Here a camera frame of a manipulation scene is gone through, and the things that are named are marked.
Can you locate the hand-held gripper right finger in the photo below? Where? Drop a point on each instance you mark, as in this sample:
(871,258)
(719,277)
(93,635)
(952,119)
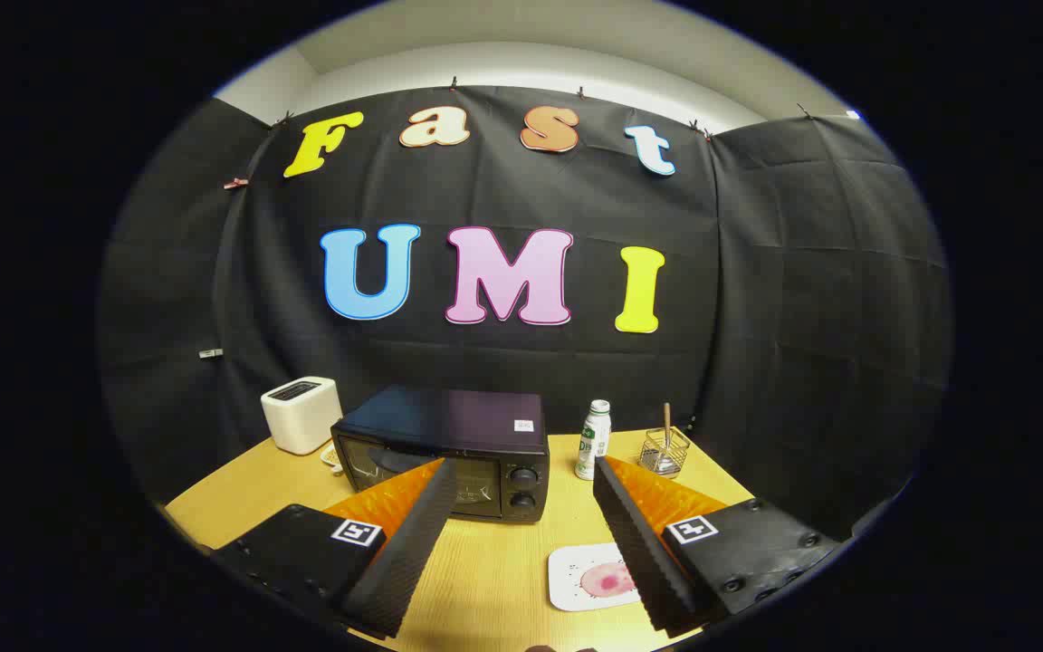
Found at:
(635,543)

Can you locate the small white dish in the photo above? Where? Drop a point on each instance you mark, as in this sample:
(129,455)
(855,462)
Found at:
(331,455)

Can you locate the white square plate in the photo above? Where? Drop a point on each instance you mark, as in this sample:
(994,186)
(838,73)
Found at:
(569,580)

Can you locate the pink round ham slice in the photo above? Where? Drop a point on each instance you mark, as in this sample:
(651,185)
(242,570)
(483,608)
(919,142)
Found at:
(603,580)

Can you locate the white drink bottle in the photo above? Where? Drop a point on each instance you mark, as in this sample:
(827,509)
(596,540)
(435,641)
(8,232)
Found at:
(592,444)

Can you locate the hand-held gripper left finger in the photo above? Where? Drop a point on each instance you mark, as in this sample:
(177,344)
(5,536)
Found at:
(413,543)

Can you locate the white bread toaster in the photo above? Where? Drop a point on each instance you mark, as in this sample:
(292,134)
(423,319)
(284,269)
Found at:
(304,417)

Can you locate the wooden stick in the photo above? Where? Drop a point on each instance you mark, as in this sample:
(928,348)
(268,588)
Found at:
(667,421)

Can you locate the black toaster oven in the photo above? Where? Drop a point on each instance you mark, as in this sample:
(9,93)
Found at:
(449,421)

